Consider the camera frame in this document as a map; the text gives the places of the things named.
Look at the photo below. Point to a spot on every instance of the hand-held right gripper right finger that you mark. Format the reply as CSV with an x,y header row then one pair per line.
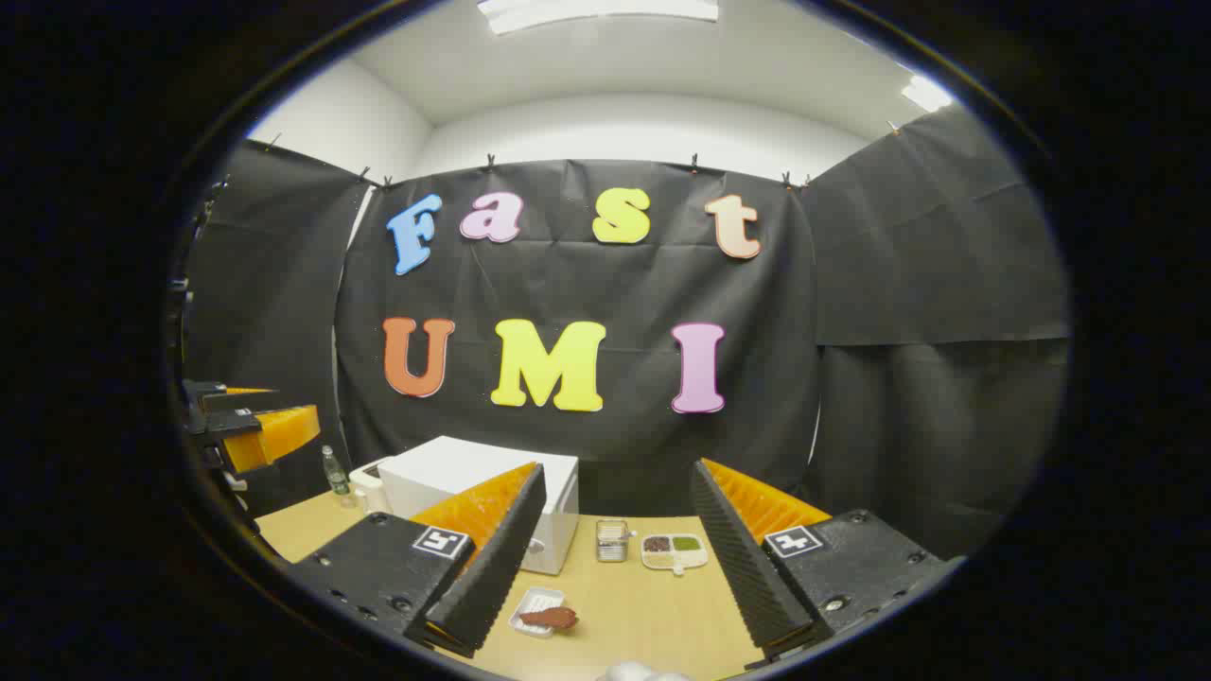
x,y
743,567

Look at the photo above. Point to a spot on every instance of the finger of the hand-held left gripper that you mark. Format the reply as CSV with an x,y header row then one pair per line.
x,y
236,401
274,435

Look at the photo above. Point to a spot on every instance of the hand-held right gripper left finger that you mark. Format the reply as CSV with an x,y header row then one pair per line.
x,y
487,577

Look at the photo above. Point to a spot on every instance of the brown meat piece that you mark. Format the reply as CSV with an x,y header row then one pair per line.
x,y
551,619

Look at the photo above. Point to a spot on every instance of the white microwave oven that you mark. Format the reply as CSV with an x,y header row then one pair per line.
x,y
454,468

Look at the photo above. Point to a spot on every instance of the white plastic tray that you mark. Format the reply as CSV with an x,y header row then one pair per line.
x,y
535,601

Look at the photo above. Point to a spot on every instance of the white divided seasoning dish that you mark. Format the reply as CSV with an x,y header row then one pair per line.
x,y
674,553

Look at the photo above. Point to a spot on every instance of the clear plastic water bottle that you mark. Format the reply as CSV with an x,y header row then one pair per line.
x,y
335,473

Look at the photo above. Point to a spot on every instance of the white toaster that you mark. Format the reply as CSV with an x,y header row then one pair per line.
x,y
369,487

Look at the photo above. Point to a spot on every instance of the small ceiling light panel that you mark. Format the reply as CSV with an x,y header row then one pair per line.
x,y
925,93

